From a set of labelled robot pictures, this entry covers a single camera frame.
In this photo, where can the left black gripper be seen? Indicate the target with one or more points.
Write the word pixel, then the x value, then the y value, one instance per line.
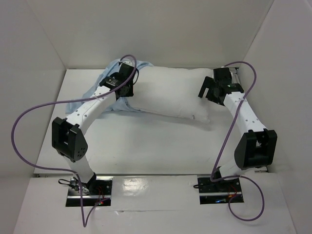
pixel 130 93

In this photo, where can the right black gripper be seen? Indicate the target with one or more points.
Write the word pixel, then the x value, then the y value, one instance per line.
pixel 208 88

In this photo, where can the white pillow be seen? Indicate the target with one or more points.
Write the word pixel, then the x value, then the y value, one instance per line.
pixel 171 92

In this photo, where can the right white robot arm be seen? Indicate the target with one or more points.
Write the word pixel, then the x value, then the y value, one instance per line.
pixel 257 145

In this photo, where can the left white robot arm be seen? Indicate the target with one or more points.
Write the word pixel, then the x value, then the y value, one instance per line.
pixel 68 133

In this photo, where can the aluminium rail frame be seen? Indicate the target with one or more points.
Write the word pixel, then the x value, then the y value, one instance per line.
pixel 235 74

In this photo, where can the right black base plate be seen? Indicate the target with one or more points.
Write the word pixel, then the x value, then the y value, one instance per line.
pixel 218 192

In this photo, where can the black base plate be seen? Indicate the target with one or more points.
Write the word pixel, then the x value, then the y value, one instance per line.
pixel 218 192
pixel 99 193

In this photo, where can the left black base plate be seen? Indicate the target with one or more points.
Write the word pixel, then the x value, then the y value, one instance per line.
pixel 99 193

